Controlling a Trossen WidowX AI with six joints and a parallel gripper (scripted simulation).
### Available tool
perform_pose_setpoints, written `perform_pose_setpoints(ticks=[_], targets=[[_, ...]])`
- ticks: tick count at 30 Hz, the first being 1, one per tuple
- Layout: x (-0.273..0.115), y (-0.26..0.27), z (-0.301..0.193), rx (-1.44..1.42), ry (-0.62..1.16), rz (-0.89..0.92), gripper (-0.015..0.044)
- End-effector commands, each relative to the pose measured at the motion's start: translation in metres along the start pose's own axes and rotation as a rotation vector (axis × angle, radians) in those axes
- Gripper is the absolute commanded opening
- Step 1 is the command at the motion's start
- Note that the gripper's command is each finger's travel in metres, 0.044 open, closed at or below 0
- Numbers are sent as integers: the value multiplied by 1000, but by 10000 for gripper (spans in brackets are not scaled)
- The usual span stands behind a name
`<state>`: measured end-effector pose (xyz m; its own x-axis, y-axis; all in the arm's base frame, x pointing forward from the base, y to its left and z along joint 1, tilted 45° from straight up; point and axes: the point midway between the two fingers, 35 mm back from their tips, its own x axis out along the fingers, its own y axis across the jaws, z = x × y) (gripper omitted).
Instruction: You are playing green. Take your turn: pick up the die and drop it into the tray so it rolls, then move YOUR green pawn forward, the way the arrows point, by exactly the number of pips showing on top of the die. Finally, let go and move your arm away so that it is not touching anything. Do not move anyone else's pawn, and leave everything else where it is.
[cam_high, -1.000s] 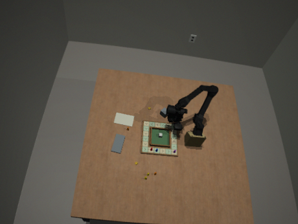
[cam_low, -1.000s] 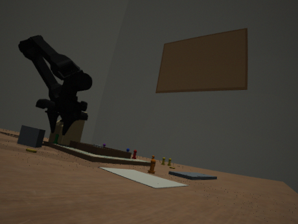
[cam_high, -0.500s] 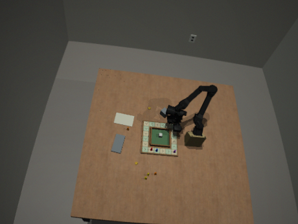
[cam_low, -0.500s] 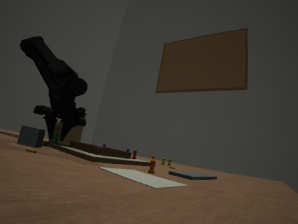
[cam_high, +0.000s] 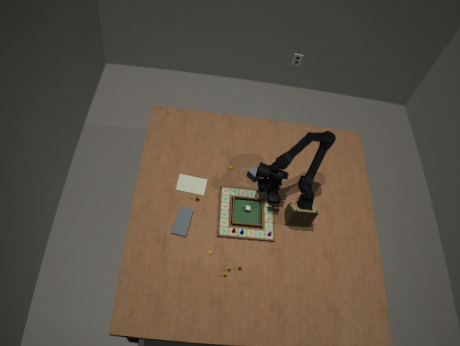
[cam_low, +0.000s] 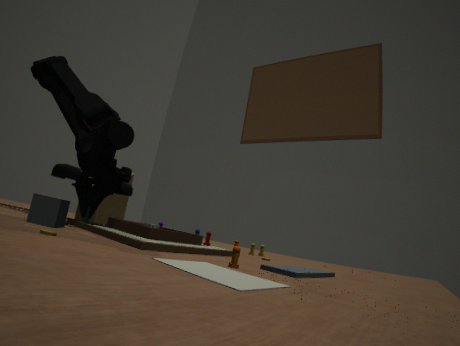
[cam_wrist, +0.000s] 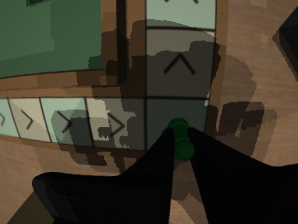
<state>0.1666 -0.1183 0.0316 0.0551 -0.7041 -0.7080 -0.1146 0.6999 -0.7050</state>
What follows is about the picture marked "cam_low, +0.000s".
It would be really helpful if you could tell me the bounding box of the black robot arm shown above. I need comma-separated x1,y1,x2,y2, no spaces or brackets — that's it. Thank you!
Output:
31,56,135,188

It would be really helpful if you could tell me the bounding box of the red pawn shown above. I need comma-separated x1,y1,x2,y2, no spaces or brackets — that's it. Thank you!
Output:
203,231,211,246

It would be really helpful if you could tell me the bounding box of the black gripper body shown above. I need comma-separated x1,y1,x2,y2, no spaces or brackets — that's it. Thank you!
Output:
51,148,133,196

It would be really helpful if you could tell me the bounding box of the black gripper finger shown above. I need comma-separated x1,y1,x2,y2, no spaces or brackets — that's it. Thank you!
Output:
72,183,96,217
88,189,113,218

